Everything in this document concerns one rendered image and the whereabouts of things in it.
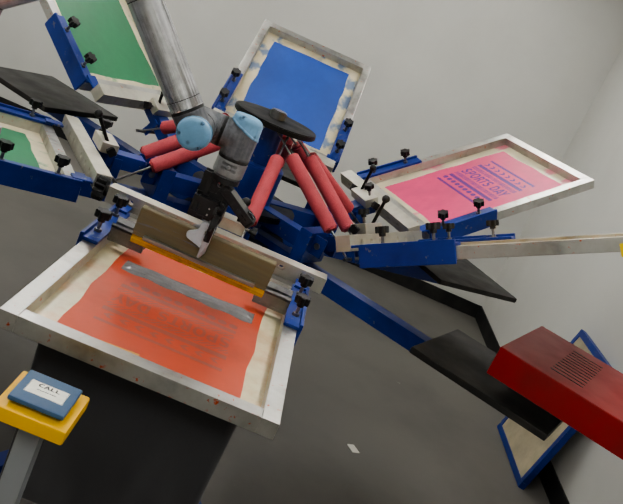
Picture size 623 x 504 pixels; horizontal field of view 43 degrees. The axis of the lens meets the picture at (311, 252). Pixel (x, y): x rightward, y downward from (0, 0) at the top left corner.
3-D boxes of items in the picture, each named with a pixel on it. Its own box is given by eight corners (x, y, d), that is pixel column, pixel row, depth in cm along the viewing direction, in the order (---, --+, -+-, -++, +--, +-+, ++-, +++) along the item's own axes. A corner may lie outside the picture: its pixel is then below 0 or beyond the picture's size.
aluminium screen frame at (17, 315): (272, 440, 157) (279, 424, 155) (-7, 324, 152) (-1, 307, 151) (298, 302, 232) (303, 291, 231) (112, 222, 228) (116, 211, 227)
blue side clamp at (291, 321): (292, 349, 203) (303, 326, 201) (275, 341, 203) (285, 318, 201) (300, 308, 232) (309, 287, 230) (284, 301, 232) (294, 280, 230)
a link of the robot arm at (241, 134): (233, 106, 189) (266, 121, 191) (216, 148, 192) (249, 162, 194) (231, 111, 182) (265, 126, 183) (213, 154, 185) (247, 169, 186)
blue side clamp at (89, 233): (90, 263, 199) (99, 239, 197) (71, 255, 199) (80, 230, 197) (123, 232, 228) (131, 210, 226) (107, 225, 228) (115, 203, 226)
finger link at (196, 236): (180, 249, 195) (194, 215, 193) (202, 259, 195) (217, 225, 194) (178, 251, 192) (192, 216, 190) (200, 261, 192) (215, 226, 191)
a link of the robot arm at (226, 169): (249, 163, 193) (245, 169, 186) (242, 180, 195) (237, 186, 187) (221, 150, 193) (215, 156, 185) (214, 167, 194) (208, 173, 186)
